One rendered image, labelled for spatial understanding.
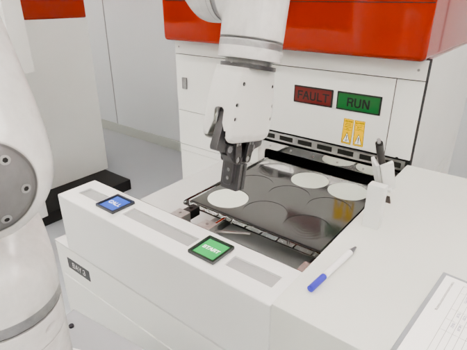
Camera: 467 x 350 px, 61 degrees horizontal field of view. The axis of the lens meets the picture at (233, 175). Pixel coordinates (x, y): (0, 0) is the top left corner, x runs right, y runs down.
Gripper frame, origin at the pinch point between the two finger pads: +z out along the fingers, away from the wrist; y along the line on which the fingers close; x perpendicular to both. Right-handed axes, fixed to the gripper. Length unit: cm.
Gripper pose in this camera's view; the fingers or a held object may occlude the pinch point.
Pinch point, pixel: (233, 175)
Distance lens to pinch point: 56.6
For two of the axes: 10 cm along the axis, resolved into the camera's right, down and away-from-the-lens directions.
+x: 7.9, 2.5, -5.6
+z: -1.3, 9.6, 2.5
